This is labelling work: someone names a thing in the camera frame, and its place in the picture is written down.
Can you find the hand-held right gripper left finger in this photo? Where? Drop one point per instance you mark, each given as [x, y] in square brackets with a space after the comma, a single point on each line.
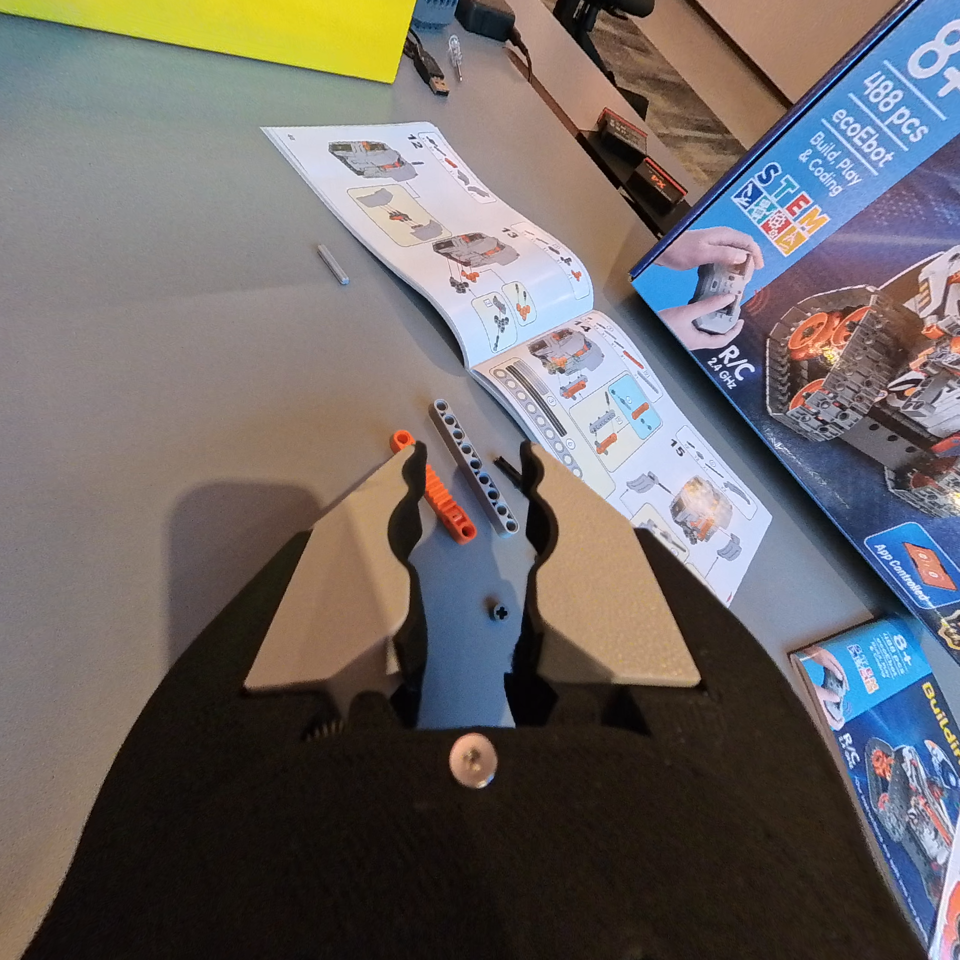
[337, 615]

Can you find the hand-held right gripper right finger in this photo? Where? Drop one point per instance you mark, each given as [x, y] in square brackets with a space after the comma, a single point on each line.
[607, 615]

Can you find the small grey bushing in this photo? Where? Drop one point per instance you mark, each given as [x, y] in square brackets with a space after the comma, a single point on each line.
[501, 610]

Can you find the long black pin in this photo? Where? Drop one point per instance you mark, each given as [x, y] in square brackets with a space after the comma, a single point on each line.
[508, 469]

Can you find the thin grey axle rod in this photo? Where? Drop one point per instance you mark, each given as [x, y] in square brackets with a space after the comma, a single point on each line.
[334, 265]

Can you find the yellow plastic bin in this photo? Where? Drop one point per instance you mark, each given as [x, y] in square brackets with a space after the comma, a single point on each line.
[262, 30]

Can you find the orange toothed beam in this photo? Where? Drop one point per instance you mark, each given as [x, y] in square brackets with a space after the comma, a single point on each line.
[450, 514]

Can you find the grey holed beam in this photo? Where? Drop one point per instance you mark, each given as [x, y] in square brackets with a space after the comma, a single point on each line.
[472, 465]

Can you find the blue toy robot box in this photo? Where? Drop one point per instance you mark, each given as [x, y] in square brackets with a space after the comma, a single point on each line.
[825, 465]

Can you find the blue cover booklet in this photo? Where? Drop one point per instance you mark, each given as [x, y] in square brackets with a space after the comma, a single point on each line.
[885, 712]

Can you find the open instruction booklet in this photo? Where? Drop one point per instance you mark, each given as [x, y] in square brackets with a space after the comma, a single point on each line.
[465, 225]

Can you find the small metal tool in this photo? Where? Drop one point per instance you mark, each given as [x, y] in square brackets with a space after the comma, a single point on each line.
[455, 56]

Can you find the black stool chair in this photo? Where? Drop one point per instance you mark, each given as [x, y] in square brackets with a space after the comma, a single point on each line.
[592, 30]

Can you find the light grey electronic hub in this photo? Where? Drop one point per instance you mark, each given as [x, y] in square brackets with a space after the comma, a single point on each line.
[435, 13]

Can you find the black power adapter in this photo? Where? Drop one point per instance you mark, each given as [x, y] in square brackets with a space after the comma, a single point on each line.
[487, 16]

